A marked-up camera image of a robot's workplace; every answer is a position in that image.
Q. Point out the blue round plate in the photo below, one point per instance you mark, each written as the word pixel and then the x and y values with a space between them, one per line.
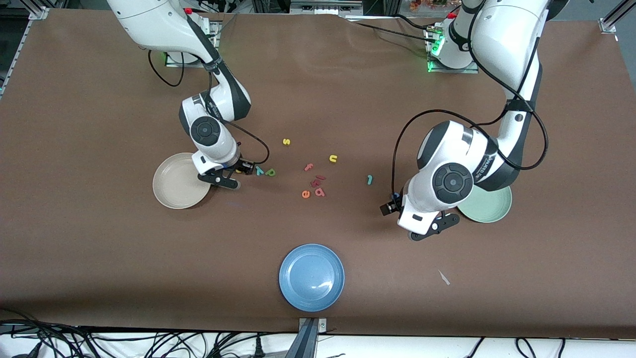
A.
pixel 311 277

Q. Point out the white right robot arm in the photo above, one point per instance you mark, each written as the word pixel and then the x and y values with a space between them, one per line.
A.
pixel 149 20

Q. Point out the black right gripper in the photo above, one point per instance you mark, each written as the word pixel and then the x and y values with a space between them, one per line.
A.
pixel 242 165

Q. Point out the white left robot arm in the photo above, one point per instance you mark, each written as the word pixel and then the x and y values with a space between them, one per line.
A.
pixel 502 40

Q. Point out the small white paper scrap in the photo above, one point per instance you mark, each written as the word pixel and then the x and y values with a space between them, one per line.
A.
pixel 443 277

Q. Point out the beige round plate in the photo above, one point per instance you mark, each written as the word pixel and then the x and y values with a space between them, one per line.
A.
pixel 174 189

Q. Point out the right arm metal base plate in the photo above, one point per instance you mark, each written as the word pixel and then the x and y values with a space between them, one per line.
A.
pixel 181 64

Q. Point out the red foam letter a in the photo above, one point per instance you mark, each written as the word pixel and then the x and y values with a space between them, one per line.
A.
pixel 323 191

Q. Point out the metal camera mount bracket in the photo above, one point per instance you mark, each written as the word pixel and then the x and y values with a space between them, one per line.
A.
pixel 310 328

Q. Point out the grey device box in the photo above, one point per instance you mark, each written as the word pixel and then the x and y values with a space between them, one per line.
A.
pixel 325 7

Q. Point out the pale green round plate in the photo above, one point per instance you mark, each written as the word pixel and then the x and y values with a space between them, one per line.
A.
pixel 497 209

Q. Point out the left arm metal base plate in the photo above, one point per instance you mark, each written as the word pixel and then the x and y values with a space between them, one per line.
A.
pixel 472 70

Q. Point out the brown table cover sheet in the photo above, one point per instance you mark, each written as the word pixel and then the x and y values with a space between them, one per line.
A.
pixel 318 99

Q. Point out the green foam letter p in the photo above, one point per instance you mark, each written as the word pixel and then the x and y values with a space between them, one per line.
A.
pixel 266 170

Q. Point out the orange decorative object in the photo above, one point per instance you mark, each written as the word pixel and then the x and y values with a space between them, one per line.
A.
pixel 427 4

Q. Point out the aluminium frame profile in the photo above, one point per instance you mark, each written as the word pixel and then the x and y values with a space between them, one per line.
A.
pixel 37 11
pixel 608 24

